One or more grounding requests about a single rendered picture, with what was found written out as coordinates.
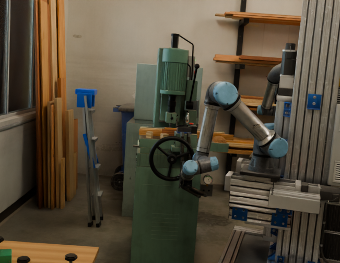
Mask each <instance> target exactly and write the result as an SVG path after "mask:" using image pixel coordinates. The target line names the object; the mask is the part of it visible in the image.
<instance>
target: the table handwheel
mask: <svg viewBox="0 0 340 263"><path fill-rule="evenodd" d="M169 140H175V141H179V142H181V143H183V144H184V145H185V146H186V147H187V148H188V150H189V151H188V152H185V153H183V154H180V155H177V156H176V155H175V154H173V152H172V151H168V153H166V152H165V151H164V150H162V149H161V148H160V147H159V145H160V144H162V143H163V142H166V141H169ZM156 149H159V150H160V151H161V152H162V153H163V154H165V155H166V156H167V160H168V162H169V163H170V164H169V171H168V176H164V175H162V174H161V173H159V172H158V171H157V169H156V168H155V165H154V160H153V158H154V153H155V150H156ZM187 154H190V157H191V160H193V155H194V151H193V148H192V147H191V145H190V144H189V143H188V142H187V141H186V140H185V139H183V138H181V137H177V136H167V137H163V138H161V139H159V140H158V141H157V142H156V143H155V144H154V145H153V147H152V148H151V150H150V153H149V165H150V168H151V170H152V171H153V172H154V174H155V175H156V176H157V177H159V178H160V179H162V180H165V181H171V182H172V181H178V180H179V179H178V178H177V176H175V177H170V173H171V168H172V164H175V163H176V161H177V158H179V157H182V156H185V155H187Z"/></svg>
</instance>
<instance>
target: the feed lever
mask: <svg viewBox="0 0 340 263"><path fill-rule="evenodd" d="M194 67H195V74H194V79H193V84H192V90H191V95H190V101H186V109H188V110H189V109H190V110H192V109H193V101H192V95H193V90H194V85H195V79H196V74H197V69H198V68H199V67H200V65H199V64H195V65H194Z"/></svg>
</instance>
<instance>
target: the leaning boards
mask: <svg viewBox="0 0 340 263"><path fill-rule="evenodd" d="M34 39H35V72H36V157H37V206H39V209H41V208H42V207H43V206H44V207H45V208H46V207H47V206H48V208H51V210H53V209H54V208H55V207H56V208H61V209H63V208H64V207H65V193H66V196H67V201H71V200H72V199H73V198H74V196H75V195H76V189H77V172H78V169H77V165H78V119H74V111H73V109H70V110H67V107H66V61H65V10H64V0H34Z"/></svg>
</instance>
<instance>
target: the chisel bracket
mask: <svg viewBox="0 0 340 263"><path fill-rule="evenodd" d="M171 117H173V120H171V119H170V118H171ZM165 121H166V123H169V125H172V123H173V124H176V121H177V114H176V112H168V111H166V115H165Z"/></svg>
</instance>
